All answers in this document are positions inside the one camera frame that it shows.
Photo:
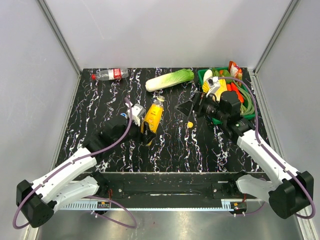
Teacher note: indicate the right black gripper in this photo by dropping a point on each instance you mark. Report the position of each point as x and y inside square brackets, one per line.
[188, 107]

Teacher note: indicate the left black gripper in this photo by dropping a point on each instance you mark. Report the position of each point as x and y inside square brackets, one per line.
[143, 135]

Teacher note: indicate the yellow bottle cap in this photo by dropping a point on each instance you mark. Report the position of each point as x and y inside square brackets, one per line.
[190, 124]

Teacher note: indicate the yellow juice bottle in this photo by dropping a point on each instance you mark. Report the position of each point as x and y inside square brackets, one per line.
[154, 114]

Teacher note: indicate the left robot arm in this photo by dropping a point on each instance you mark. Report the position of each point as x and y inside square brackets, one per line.
[40, 199]

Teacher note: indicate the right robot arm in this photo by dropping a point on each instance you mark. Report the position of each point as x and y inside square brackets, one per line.
[288, 191]

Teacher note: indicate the clear blue-cap water bottle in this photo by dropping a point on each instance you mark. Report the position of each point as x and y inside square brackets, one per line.
[124, 115]

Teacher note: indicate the red-label soda bottle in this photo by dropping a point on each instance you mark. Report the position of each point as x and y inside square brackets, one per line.
[111, 74]

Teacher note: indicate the toy napa cabbage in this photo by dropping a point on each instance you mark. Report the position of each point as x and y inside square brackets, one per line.
[169, 80]

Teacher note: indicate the green plastic basket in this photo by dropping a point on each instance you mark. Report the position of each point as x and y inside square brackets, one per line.
[222, 72]

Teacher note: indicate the toy white radish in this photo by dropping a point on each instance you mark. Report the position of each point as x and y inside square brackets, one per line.
[207, 74]

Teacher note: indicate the toy orange carrot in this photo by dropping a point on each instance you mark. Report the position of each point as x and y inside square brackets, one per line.
[233, 87]

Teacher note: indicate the toy green beans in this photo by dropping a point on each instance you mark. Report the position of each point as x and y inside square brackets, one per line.
[246, 108]

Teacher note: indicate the red snack packet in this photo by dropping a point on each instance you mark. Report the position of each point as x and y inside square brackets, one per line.
[235, 71]

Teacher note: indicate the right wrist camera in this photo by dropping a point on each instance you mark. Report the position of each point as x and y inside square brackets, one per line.
[213, 85]

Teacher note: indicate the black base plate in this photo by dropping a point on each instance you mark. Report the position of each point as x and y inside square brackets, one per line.
[167, 190]

